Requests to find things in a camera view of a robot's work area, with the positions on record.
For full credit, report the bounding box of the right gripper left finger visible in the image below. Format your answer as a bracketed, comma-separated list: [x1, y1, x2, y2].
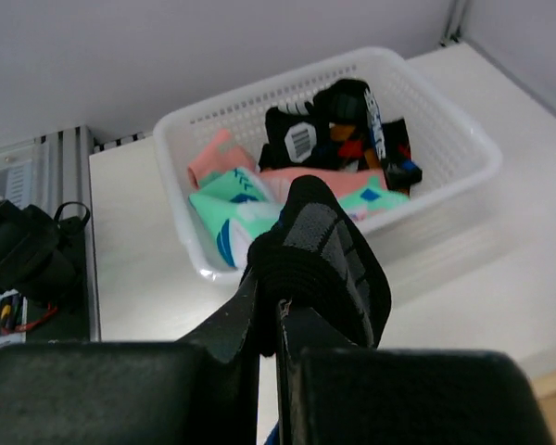
[0, 277, 259, 444]

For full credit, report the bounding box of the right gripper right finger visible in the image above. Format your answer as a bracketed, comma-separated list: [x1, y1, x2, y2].
[276, 301, 553, 444]

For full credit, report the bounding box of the teal sock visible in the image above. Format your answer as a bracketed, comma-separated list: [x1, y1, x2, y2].
[188, 167, 411, 270]

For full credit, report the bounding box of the argyle red orange sock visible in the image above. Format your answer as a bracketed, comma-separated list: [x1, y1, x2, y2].
[326, 119, 411, 171]

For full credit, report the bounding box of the pink sock front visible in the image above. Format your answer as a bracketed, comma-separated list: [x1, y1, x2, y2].
[187, 129, 399, 221]

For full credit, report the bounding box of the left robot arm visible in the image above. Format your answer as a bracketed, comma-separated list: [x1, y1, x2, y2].
[0, 197, 91, 310]

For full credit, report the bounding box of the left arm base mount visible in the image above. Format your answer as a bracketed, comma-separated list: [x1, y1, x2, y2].
[0, 216, 90, 346]

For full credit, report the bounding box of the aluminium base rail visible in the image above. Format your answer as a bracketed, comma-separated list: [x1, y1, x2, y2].
[0, 124, 154, 358]

